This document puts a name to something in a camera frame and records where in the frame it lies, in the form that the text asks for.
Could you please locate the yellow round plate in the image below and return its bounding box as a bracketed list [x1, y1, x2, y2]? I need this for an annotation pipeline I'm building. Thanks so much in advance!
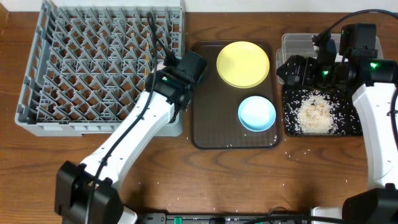
[216, 41, 271, 88]

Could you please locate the light blue bowl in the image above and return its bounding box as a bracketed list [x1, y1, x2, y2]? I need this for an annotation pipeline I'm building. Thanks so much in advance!
[238, 96, 277, 132]

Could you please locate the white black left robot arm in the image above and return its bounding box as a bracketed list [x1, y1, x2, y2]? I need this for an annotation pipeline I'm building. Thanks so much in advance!
[55, 70, 196, 223]

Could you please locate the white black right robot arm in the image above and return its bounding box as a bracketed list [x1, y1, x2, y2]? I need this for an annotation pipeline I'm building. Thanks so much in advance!
[277, 55, 397, 223]

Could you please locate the clear plastic waste bin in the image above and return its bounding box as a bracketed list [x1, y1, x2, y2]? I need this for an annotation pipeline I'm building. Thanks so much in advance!
[275, 33, 384, 69]

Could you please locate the black waste tray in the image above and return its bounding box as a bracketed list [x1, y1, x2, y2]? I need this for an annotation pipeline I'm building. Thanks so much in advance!
[282, 85, 363, 138]

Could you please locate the dark brown serving tray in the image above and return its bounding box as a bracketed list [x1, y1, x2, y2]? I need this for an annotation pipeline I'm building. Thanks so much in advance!
[190, 40, 283, 149]

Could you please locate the grey plastic dish rack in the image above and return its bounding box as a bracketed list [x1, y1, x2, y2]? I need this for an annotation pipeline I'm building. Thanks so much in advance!
[15, 1, 185, 136]

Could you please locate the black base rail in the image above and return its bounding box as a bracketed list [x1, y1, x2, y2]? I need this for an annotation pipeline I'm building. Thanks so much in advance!
[136, 213, 325, 224]

